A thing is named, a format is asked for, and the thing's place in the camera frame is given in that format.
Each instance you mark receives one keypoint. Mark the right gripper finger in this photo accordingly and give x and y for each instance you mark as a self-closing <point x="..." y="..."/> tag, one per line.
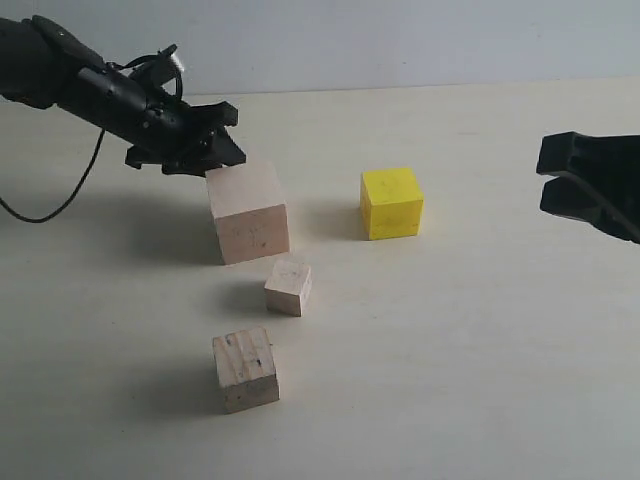
<point x="609" y="202"/>
<point x="575" y="153"/>

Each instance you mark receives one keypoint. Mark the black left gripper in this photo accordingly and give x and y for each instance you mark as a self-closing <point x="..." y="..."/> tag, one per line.
<point x="160" y="131"/>

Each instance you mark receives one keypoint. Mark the large light wooden cube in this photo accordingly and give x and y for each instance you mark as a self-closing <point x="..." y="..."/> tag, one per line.
<point x="249" y="211"/>

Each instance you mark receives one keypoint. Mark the yellow cube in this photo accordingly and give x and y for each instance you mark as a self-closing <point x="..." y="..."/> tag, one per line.
<point x="391" y="203"/>

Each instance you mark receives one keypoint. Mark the medium striped wooden cube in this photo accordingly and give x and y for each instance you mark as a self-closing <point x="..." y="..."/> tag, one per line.
<point x="246" y="371"/>

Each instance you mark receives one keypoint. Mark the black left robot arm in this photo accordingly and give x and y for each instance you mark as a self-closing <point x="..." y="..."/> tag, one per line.
<point x="39" y="58"/>

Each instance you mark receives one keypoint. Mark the small light wooden cube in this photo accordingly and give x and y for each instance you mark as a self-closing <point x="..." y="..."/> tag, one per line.
<point x="288" y="287"/>

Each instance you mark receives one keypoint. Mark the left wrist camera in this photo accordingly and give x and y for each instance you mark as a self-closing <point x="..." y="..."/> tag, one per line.
<point x="153" y="71"/>

